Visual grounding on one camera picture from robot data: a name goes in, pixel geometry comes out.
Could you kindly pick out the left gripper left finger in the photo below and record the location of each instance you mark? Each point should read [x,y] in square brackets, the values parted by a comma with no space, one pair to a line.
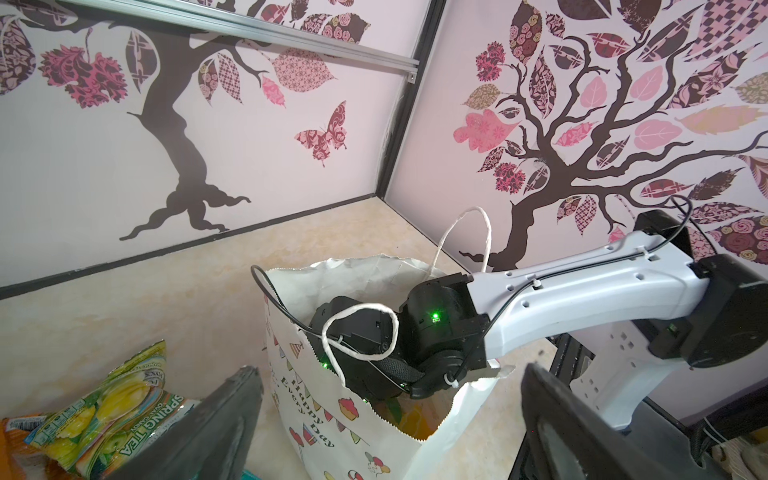
[211,442]

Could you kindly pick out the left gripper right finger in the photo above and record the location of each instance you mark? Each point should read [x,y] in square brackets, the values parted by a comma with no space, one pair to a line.
[569,441]

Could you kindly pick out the Foxs candy packet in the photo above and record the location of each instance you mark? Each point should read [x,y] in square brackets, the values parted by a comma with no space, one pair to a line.
[126,413]

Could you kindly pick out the white paper bag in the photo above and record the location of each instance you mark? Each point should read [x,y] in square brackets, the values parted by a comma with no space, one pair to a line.
[337,433]

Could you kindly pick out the orange snack packet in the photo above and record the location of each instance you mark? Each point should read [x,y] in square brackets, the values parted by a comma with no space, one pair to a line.
[22,461]

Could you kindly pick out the teal snack packet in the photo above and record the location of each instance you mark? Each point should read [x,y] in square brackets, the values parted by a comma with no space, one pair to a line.
[247,475]

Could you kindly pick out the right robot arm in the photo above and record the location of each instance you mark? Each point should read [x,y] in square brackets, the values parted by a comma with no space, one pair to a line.
[665,308]

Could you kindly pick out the back aluminium rail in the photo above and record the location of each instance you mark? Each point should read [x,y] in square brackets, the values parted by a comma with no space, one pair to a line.
[210,19]

